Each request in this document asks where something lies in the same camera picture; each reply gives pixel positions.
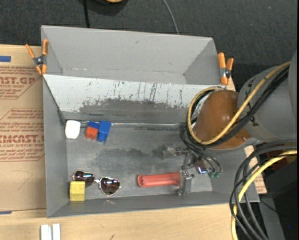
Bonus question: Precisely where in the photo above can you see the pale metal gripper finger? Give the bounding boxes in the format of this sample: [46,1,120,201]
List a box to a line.
[162,147,188,160]
[177,170,194,197]

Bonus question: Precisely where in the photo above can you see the heart-shaped sunglasses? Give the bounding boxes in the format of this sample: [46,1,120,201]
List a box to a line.
[71,170,122,198]

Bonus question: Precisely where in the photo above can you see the orange and blue toy block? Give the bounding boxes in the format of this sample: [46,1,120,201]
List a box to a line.
[85,120,101,141]

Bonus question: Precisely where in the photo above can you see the yellow sponge block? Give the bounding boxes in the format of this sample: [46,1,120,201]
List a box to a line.
[69,180,87,202]

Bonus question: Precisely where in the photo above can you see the white rounded block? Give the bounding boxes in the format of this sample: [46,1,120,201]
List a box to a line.
[64,119,82,140]

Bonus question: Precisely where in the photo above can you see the grey metal bin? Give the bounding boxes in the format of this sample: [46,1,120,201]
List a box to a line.
[40,25,261,219]

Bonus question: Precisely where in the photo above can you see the brown cardboard board, red print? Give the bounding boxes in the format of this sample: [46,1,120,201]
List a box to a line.
[0,43,267,216]

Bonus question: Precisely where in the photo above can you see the red-orange rubber handle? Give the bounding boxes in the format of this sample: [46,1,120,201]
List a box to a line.
[136,171,182,188]

